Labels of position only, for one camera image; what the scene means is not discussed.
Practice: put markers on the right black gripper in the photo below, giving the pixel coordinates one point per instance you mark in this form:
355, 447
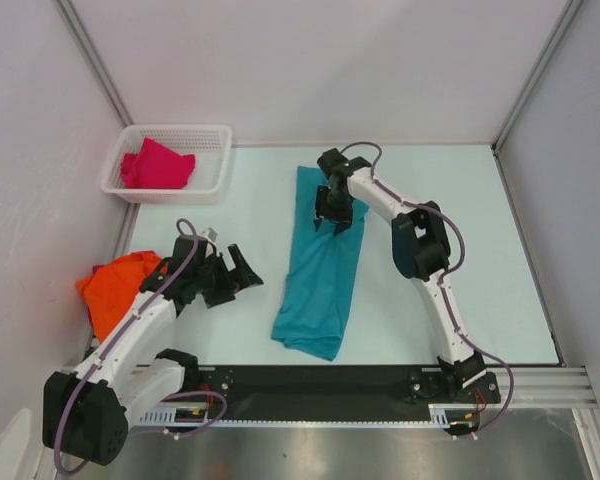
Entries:
323, 210

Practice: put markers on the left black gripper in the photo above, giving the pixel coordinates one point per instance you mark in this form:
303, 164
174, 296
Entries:
239, 278

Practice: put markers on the teal t shirt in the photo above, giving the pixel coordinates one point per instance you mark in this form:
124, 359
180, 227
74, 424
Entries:
319, 286

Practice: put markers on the white plastic basket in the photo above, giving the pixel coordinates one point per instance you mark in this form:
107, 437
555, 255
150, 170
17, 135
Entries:
209, 144

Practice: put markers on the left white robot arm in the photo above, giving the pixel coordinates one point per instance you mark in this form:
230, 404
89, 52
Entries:
89, 411

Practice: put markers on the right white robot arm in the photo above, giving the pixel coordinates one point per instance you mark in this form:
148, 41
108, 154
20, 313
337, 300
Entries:
420, 250

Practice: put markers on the orange t shirt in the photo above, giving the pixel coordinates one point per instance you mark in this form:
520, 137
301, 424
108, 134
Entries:
110, 289

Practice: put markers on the magenta t shirt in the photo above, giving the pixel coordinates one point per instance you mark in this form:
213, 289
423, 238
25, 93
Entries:
156, 167

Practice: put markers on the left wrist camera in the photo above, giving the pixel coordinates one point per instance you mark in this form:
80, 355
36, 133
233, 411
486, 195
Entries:
209, 235

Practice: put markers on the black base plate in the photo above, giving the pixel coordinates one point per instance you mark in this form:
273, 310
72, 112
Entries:
356, 393

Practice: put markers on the white slotted cable duct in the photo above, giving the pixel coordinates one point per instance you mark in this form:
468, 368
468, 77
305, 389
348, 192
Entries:
436, 417

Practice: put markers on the aluminium front rail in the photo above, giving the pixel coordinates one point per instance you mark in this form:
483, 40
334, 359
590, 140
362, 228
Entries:
545, 385

